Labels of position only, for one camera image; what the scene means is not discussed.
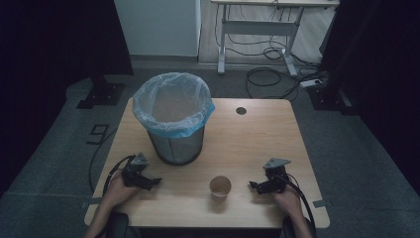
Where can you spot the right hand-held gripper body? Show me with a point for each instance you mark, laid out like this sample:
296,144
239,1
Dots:
274,180

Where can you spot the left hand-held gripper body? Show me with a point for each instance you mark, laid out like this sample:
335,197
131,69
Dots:
133,172

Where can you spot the person's right hand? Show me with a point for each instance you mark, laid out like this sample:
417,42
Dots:
287,201

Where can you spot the person's left hand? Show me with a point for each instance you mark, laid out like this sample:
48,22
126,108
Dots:
119,192

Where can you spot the brown paper cup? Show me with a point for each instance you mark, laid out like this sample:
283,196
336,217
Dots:
220,187

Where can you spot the metal mesh trash bin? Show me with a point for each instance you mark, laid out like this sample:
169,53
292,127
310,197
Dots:
176,148

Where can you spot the grey tape strip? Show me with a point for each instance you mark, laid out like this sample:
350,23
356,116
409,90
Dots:
90,202
322,203

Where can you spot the blue plastic bin liner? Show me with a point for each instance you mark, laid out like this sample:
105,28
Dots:
173,99

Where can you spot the black stand base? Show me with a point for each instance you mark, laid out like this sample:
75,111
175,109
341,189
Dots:
330,100
100,94

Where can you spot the white power strip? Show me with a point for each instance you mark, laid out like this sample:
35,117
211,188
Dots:
310,83

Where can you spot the white cabinet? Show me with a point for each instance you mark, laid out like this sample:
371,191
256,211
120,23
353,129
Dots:
158,26

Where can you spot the black curtain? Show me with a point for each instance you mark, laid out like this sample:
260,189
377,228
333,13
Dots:
379,66
56,43

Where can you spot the white metal frame desk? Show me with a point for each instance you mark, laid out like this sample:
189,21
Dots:
257,28

